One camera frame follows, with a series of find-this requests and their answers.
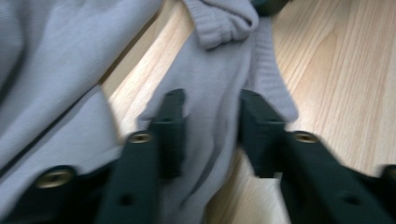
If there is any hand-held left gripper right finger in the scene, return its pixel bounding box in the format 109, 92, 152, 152
238, 89, 388, 224

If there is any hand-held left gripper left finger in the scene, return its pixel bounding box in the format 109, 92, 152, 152
96, 88, 187, 224

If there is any grey garment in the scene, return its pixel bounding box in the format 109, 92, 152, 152
0, 0, 301, 224

